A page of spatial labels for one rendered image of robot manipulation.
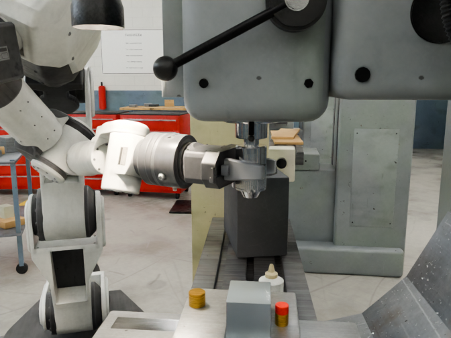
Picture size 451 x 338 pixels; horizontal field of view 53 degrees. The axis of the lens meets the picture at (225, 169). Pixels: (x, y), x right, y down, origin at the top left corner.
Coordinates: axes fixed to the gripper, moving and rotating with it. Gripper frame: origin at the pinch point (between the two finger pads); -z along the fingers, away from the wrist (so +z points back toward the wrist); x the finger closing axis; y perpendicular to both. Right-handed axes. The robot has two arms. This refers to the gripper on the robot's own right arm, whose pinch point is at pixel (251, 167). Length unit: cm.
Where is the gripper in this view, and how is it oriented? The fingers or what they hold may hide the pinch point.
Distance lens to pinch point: 68.7
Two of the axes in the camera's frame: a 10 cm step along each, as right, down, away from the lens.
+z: -9.1, -0.9, 4.1
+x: 4.2, -1.7, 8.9
